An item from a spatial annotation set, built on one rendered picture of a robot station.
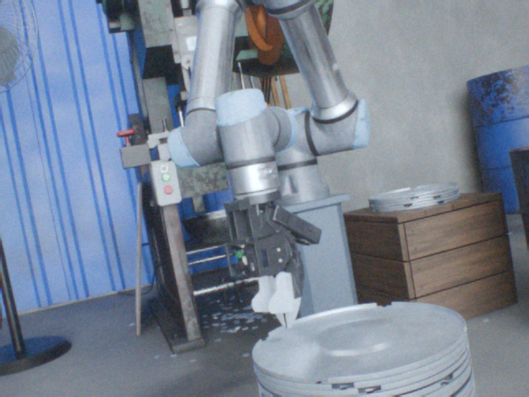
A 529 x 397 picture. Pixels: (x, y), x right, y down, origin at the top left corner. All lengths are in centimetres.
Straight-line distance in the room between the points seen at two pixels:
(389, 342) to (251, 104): 38
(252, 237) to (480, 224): 105
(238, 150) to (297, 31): 46
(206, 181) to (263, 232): 111
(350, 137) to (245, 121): 56
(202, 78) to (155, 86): 134
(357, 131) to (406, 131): 258
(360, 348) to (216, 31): 65
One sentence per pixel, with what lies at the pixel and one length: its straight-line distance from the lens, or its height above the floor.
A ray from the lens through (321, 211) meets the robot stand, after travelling 134.
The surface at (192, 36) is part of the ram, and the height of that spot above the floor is 109.
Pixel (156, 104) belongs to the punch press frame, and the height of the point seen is 89.
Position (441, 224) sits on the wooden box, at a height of 30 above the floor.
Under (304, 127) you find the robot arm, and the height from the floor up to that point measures 63.
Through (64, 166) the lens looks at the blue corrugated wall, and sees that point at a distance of 324.
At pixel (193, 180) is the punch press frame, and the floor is 55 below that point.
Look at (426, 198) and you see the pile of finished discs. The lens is 168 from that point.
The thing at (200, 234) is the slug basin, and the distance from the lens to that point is 205.
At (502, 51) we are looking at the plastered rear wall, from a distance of 449.
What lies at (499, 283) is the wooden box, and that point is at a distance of 179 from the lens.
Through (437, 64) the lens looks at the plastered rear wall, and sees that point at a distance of 411.
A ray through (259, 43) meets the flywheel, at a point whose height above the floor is 110.
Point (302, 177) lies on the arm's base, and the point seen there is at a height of 51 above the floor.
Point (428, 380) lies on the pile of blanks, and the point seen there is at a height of 28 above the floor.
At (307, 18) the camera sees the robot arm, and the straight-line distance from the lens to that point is 117.
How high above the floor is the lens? 54
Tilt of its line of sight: 3 degrees down
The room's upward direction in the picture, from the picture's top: 11 degrees counter-clockwise
